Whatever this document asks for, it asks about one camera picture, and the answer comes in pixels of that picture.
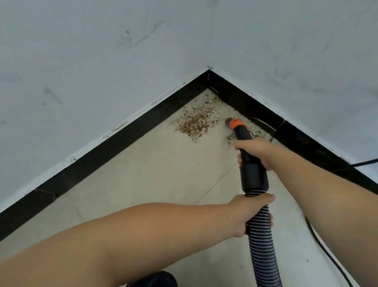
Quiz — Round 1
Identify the black skirting board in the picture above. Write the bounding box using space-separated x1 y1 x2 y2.
0 55 378 250

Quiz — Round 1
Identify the black ribbed vacuum hose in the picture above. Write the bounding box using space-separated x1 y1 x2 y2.
223 115 286 287

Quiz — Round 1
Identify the brown dirt debris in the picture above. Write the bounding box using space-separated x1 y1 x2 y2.
171 89 276 150

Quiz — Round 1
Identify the person's right hand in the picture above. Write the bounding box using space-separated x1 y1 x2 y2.
233 135 289 175

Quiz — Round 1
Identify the person's left hand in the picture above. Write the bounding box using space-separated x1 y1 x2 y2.
227 191 279 239

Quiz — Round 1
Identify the person's right forearm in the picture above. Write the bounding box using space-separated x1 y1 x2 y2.
267 138 378 287

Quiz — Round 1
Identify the black power cord with plug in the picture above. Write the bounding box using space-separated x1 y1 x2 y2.
299 150 378 287

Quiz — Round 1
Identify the person's left forearm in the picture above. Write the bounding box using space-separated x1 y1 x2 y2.
0 195 246 287

